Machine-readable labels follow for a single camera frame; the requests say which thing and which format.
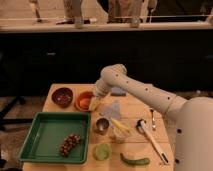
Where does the green chili pepper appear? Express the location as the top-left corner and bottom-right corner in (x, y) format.
(120, 153), (150, 166)

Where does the white handled kitchen tool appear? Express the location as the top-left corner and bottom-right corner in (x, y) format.
(136, 119), (169, 164)

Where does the small steel cup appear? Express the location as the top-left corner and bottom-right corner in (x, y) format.
(96, 118), (109, 135)

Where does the dark brown bowl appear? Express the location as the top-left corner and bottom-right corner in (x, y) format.
(52, 87), (73, 108)

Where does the bunch of red grapes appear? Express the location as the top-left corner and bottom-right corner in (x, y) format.
(60, 134), (81, 157)

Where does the black office chair base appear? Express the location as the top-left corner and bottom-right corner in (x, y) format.
(0, 95), (34, 132)

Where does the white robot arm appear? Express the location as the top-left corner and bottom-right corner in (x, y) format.
(90, 64), (213, 171)

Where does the clear glass with yellow item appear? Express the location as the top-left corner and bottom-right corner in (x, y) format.
(110, 118), (131, 141)

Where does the green plastic tray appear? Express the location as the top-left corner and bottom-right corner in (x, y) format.
(19, 112), (91, 164)

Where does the orange bowl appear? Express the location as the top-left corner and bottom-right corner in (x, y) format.
(74, 91), (94, 112)

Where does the silver fork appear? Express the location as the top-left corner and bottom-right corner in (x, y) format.
(149, 108), (156, 131)

